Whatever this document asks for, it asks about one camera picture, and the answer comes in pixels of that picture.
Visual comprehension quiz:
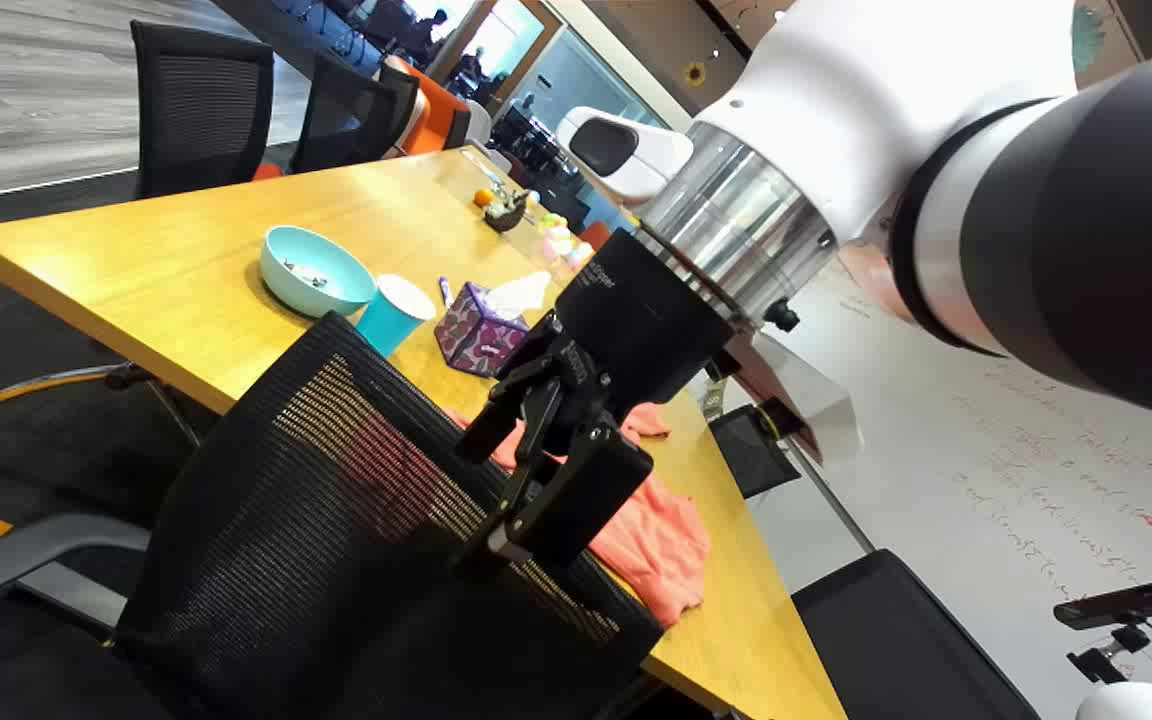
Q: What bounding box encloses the purple tissue box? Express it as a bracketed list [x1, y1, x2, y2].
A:
[428, 267, 560, 383]

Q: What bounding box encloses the orange chair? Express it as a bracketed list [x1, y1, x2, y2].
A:
[392, 58, 476, 160]

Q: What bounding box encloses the curved table leg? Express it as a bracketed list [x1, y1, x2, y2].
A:
[0, 361, 148, 451]

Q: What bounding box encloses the black chair seat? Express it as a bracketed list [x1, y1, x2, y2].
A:
[787, 546, 1039, 720]

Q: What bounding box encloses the teal cup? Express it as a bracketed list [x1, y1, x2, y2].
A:
[350, 267, 438, 363]

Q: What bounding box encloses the peach sweatshirt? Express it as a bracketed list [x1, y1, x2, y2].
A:
[483, 398, 715, 634]

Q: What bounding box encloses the teal bowl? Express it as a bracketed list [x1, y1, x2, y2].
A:
[253, 222, 381, 326]

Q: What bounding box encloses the black mesh office chair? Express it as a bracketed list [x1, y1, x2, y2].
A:
[0, 311, 667, 720]

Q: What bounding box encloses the dark figurine with orange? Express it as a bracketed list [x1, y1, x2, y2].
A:
[471, 180, 534, 237]

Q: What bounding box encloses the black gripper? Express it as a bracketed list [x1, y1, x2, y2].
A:
[453, 228, 766, 575]

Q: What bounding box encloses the blue upholstered bench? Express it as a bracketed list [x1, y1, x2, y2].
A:
[216, 0, 389, 80]

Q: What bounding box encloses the black high-back chair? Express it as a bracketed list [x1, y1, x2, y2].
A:
[125, 18, 277, 204]
[282, 54, 421, 178]

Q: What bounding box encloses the black camera on stand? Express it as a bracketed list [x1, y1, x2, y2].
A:
[1048, 571, 1152, 690]

